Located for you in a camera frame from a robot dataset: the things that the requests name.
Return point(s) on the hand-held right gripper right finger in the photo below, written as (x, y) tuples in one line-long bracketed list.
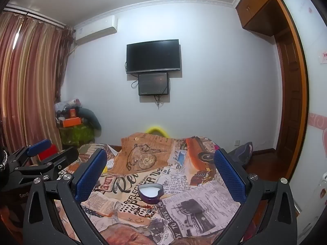
[(228, 176)]

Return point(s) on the newspaper printed blanket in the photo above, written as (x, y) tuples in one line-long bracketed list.
[(153, 158)]

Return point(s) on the small orange box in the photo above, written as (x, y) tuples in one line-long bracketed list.
[(72, 113)]

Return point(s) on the dark grey bag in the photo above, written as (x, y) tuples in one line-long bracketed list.
[(242, 150)]

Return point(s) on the wooden overhead cabinet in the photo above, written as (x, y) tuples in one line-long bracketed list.
[(255, 7)]

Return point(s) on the white wall socket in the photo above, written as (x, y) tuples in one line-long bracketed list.
[(237, 142)]

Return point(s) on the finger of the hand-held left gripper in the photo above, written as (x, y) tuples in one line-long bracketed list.
[(39, 148), (66, 154)]

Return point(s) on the cluttered green side table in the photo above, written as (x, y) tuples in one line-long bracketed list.
[(76, 135)]

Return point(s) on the wooden door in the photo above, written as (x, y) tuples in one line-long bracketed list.
[(288, 94)]

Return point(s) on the white sliding wardrobe door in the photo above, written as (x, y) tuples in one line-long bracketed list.
[(306, 69)]

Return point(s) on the white air conditioner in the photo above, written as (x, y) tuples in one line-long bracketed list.
[(97, 30)]

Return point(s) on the white plastic bag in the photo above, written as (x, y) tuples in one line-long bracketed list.
[(66, 104)]

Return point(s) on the striped brown curtain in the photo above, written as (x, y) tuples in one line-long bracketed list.
[(30, 81)]

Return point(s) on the purple heart-shaped tin box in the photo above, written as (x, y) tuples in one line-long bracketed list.
[(150, 192)]

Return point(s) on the black wall television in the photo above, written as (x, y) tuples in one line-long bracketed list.
[(153, 56)]

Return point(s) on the dark green jacket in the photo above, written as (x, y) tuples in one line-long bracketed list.
[(89, 116)]

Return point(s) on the flat orange box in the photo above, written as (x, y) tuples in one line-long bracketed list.
[(72, 122)]

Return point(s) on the small black monitor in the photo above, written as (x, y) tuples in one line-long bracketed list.
[(153, 84)]

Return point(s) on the yellow plastic seat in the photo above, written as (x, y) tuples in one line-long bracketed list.
[(150, 129)]

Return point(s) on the red box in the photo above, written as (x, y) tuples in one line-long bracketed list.
[(51, 150)]

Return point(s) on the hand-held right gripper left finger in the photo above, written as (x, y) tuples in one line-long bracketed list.
[(92, 176)]

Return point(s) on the yellow cloth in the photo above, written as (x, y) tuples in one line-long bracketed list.
[(104, 169)]

